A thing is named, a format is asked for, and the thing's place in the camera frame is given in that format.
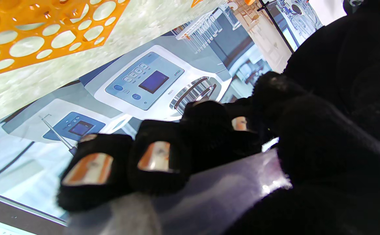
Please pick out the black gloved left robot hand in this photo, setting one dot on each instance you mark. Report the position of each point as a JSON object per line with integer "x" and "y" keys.
{"x": 356, "y": 65}

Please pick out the black backdrop frame pole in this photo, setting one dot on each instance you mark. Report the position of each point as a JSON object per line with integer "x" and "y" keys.
{"x": 276, "y": 24}

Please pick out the orange test tube rack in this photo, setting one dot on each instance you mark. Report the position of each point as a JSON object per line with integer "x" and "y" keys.
{"x": 196, "y": 2}
{"x": 30, "y": 32}

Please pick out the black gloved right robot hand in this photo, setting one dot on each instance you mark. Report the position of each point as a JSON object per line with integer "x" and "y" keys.
{"x": 324, "y": 169}

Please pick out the clear plastic test tube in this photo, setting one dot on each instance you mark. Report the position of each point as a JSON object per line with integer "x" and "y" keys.
{"x": 203, "y": 199}

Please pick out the printed laboratory backdrop poster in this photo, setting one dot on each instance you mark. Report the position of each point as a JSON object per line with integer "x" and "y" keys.
{"x": 128, "y": 91}

